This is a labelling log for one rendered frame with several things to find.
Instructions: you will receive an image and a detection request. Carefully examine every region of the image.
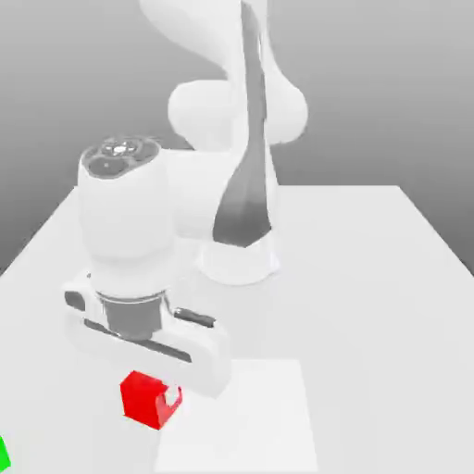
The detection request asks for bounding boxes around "small red cube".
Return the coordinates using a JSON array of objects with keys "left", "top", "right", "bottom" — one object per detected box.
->
[{"left": 118, "top": 370, "right": 183, "bottom": 431}]

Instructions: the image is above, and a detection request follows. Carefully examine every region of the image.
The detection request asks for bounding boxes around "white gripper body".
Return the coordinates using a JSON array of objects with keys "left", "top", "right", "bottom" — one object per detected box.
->
[{"left": 63, "top": 309, "right": 233, "bottom": 400}]

